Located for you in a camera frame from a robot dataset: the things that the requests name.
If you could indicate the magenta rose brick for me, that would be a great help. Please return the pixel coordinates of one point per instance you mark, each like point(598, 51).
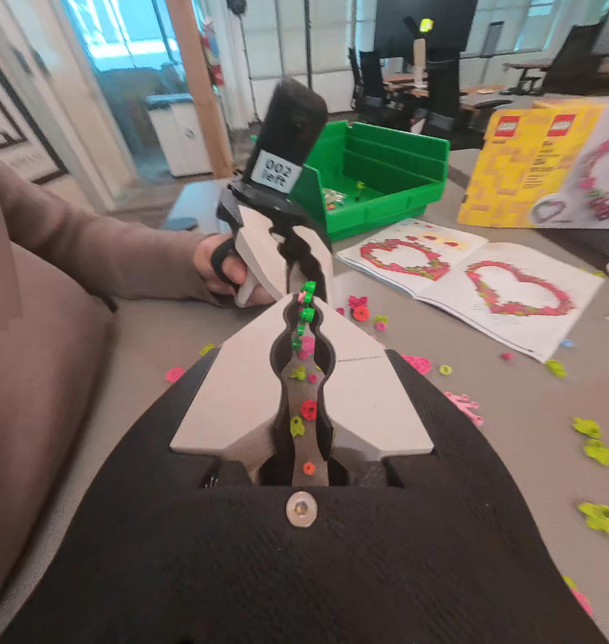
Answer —
point(357, 302)

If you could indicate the red flower brick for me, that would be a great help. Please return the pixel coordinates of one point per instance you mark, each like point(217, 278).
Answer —
point(308, 410)

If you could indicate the green plastic bin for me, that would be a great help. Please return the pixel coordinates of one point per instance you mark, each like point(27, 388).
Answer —
point(410, 191)

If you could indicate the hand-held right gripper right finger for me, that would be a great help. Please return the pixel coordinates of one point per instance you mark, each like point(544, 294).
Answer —
point(375, 402)

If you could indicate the person's left forearm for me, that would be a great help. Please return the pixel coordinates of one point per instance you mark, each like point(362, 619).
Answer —
point(108, 246)

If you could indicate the orange-red round flower brick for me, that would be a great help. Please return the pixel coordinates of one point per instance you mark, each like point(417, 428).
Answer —
point(360, 313)

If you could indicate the black framed wall sign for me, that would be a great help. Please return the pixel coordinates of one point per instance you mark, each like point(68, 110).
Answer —
point(2, 120)

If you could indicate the light pink branch brick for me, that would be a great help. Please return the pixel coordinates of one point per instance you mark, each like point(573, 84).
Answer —
point(465, 405)

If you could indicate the wooden post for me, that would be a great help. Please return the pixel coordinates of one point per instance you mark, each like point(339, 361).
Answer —
point(198, 85)

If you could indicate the green vine brick stem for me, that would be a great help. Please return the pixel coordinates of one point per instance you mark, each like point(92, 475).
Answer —
point(307, 316)

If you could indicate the black office chair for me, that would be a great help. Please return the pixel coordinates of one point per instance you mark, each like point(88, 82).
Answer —
point(369, 85)
point(443, 95)
point(576, 60)

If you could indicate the open instruction booklet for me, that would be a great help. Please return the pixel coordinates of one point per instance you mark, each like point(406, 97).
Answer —
point(526, 334)

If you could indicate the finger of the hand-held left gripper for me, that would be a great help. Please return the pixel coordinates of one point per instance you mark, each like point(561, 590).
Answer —
point(256, 246)
point(320, 264)

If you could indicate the white cabinet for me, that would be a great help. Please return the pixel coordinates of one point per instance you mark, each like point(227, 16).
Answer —
point(181, 141)

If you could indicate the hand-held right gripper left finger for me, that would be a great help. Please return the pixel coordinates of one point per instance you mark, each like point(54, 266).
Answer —
point(234, 402)

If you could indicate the pink heart brick plate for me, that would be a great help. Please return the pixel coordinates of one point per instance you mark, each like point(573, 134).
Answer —
point(417, 363)

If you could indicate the yellow toy set box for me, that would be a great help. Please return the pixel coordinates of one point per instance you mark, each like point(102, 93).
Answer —
point(505, 176)

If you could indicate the pink round disc brick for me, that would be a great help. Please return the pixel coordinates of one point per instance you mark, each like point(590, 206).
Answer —
point(174, 374)

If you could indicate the person's left hand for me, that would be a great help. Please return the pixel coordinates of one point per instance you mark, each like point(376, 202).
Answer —
point(203, 261)

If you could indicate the scattered small loose bricks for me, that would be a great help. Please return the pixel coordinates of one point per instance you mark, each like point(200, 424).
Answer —
point(599, 518)

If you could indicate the black wall screen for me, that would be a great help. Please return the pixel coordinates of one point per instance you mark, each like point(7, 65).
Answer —
point(425, 25)

